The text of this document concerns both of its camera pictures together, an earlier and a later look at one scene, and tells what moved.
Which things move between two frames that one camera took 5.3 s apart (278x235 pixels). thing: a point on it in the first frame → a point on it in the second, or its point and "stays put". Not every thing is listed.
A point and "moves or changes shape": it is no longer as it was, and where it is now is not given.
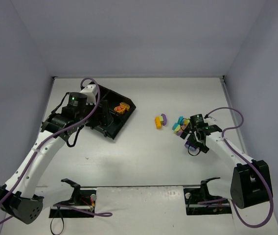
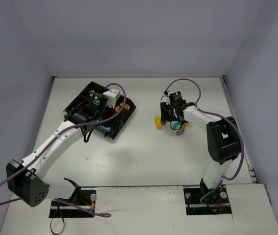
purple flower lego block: [189, 144] moves or changes shape
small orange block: [158, 121] stays put
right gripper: [188, 132] → [168, 113]
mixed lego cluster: [178, 127] stays put
